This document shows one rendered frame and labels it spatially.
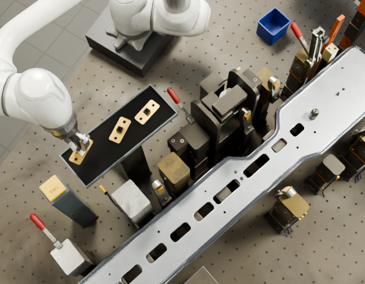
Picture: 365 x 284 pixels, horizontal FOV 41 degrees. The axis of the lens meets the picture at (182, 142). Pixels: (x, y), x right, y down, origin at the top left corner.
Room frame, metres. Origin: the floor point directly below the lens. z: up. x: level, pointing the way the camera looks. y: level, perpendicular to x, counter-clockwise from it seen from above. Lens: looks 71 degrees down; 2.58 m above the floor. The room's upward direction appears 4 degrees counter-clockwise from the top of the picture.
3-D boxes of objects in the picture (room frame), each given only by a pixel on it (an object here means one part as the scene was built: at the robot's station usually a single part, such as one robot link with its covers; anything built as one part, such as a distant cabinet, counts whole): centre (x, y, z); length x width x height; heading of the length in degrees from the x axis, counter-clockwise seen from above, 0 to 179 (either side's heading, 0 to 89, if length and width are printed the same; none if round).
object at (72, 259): (0.19, 0.39, 0.88); 0.12 x 0.07 x 0.36; 37
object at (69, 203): (0.38, 0.40, 0.92); 0.08 x 0.08 x 0.44; 37
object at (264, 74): (0.74, -0.30, 0.88); 0.11 x 0.07 x 0.37; 37
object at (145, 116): (0.60, 0.10, 1.17); 0.08 x 0.04 x 0.01; 136
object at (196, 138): (0.55, -0.03, 0.89); 0.12 x 0.07 x 0.38; 37
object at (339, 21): (0.87, -0.55, 0.95); 0.03 x 0.01 x 0.50; 127
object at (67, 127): (0.47, 0.30, 1.49); 0.09 x 0.09 x 0.06
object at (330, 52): (0.83, -0.55, 0.88); 0.04 x 0.04 x 0.37; 37
